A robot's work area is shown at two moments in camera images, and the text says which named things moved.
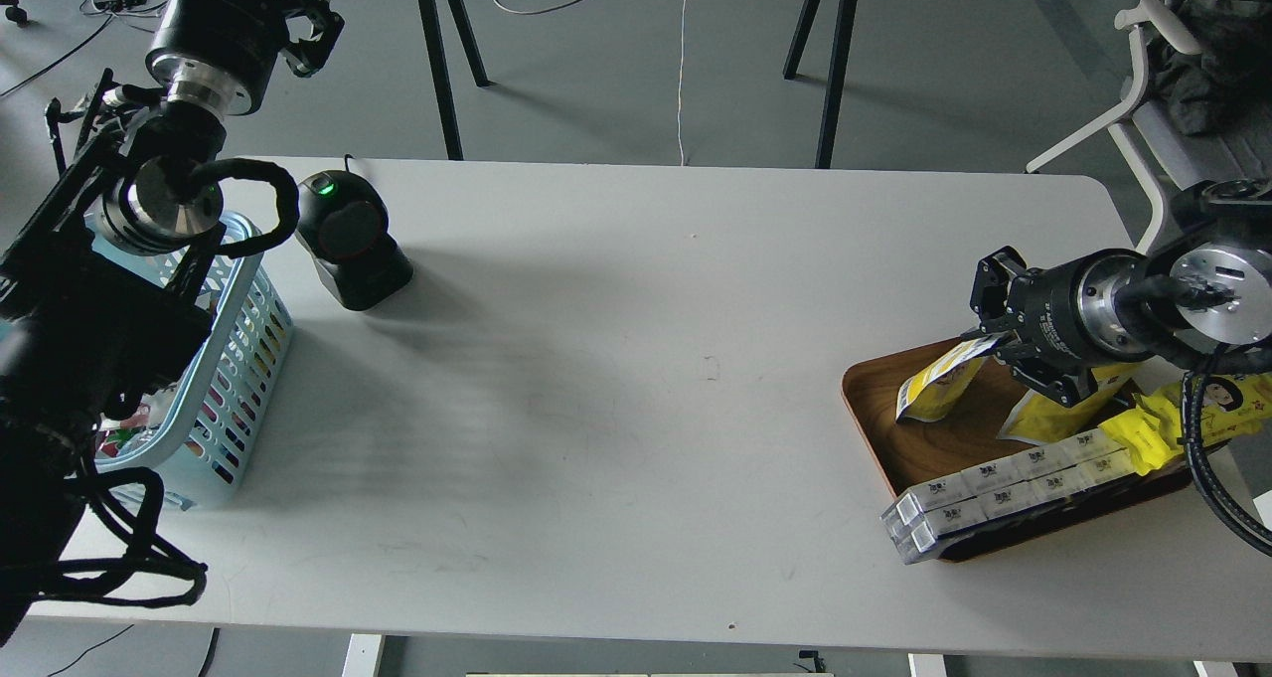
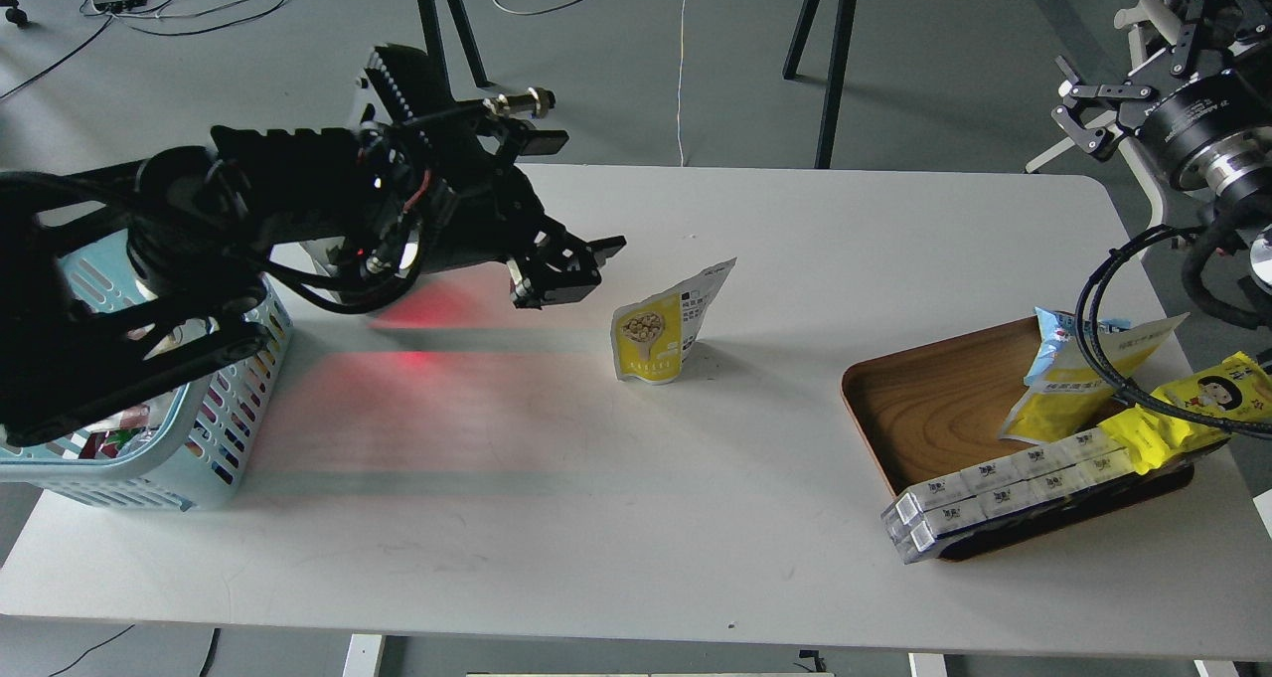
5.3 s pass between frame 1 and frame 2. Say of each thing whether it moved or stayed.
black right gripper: moved
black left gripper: moved
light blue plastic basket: stayed
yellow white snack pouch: moved
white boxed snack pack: stayed
